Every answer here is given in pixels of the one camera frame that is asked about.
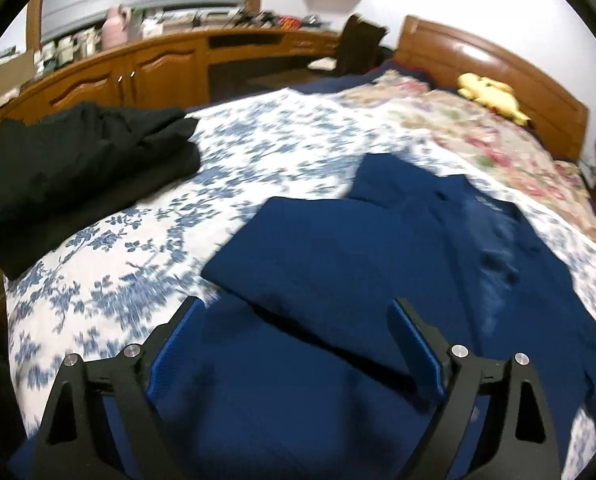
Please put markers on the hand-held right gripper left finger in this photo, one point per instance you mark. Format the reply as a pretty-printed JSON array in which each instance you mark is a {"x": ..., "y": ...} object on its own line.
[{"x": 178, "y": 341}]

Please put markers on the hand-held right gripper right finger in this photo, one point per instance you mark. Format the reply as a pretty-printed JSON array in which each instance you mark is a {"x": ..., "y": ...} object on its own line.
[{"x": 418, "y": 355}]

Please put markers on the navy blue garment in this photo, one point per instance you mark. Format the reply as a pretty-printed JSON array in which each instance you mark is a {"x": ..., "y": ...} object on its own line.
[{"x": 328, "y": 260}]

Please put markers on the black garment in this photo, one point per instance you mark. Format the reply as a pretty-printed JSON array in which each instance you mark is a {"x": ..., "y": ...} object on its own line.
[{"x": 78, "y": 170}]

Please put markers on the beige cardboard box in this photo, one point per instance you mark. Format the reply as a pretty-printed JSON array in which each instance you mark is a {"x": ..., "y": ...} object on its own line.
[{"x": 8, "y": 80}]

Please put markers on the multicolour floral quilt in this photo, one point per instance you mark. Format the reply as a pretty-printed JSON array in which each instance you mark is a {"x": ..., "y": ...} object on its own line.
[{"x": 502, "y": 150}]

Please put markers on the wooden desk with cabinets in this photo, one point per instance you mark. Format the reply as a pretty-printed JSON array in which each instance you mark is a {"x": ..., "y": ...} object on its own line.
[{"x": 153, "y": 65}]

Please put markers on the blue floral white bedspread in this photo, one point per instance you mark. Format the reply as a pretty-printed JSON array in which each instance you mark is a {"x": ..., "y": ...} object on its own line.
[{"x": 278, "y": 135}]

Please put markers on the pink jug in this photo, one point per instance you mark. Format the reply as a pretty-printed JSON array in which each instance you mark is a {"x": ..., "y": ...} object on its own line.
[{"x": 115, "y": 25}]

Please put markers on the yellow plush toy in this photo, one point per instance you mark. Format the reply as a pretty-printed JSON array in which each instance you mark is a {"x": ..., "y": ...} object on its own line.
[{"x": 482, "y": 87}]

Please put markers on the dark blue bed sheet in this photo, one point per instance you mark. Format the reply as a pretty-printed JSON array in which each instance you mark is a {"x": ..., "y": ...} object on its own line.
[{"x": 357, "y": 80}]

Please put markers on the wooden headboard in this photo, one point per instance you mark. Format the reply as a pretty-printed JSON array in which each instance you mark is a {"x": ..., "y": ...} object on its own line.
[{"x": 477, "y": 50}]

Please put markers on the dark brown chair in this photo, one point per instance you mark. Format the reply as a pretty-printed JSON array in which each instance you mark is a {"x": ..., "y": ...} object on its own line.
[{"x": 357, "y": 45}]

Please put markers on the black desk equipment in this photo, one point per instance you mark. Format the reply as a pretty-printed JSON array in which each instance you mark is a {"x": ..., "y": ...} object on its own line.
[{"x": 253, "y": 19}]

